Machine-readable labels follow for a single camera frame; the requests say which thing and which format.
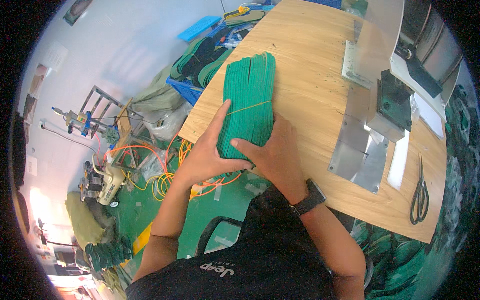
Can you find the person's right hand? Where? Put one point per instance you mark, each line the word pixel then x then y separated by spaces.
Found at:
pixel 279 153

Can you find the person's left hand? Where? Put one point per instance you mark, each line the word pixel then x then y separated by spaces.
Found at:
pixel 200 157

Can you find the stack of green insoles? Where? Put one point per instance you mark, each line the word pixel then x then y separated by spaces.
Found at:
pixel 247 82

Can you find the large clear plastic bag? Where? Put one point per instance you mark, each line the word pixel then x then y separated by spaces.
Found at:
pixel 168 123

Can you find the small clear plastic bag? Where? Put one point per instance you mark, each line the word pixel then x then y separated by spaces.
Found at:
pixel 153 165

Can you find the black wrist band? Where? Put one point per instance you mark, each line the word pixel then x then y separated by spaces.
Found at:
pixel 310 198

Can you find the yellow rubber band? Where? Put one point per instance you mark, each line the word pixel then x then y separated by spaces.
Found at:
pixel 249 108

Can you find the shiny metal plate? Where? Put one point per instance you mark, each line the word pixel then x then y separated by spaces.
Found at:
pixel 356 157

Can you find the grey-green sack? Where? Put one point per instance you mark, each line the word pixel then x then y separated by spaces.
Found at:
pixel 157 93

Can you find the black chair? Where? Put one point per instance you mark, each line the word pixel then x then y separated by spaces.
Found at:
pixel 204 234

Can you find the cream air compressor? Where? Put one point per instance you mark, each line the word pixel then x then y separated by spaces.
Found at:
pixel 108 183

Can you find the blue crate with insoles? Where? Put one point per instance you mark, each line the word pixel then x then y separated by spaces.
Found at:
pixel 202 62

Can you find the person's body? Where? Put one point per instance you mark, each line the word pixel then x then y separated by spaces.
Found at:
pixel 270 258

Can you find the white paper strip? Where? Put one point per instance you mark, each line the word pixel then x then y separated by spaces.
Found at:
pixel 398 161

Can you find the grey metal press machine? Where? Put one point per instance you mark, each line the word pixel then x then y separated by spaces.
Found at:
pixel 393 101

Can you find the blue plastic basket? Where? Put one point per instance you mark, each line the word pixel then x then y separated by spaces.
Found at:
pixel 198 28

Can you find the olive sack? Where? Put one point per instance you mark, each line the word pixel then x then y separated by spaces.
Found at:
pixel 84 221

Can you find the bundle of dark green insoles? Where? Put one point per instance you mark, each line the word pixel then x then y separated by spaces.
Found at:
pixel 108 253

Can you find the pile of sandal soles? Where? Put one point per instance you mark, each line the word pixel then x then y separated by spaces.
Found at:
pixel 245 15

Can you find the black scissors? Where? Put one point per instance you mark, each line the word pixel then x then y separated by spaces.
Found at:
pixel 421 176

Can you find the white paper sheet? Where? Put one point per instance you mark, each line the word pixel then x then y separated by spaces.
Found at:
pixel 427 116

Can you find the heap of green offcuts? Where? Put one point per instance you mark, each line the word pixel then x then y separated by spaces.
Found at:
pixel 405 258

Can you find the wooden frame stand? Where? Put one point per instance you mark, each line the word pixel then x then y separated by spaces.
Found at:
pixel 125 127

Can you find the white metal base bracket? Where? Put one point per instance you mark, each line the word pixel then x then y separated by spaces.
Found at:
pixel 349 62

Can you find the metal frame machine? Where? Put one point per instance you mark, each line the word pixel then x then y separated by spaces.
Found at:
pixel 84 123

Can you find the white wall socket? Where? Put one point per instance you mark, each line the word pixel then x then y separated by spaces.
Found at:
pixel 42 124

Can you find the white wall paper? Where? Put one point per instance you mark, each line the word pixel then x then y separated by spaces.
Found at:
pixel 56 56

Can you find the wall poster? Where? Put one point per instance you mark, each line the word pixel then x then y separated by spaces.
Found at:
pixel 77 9
pixel 37 80

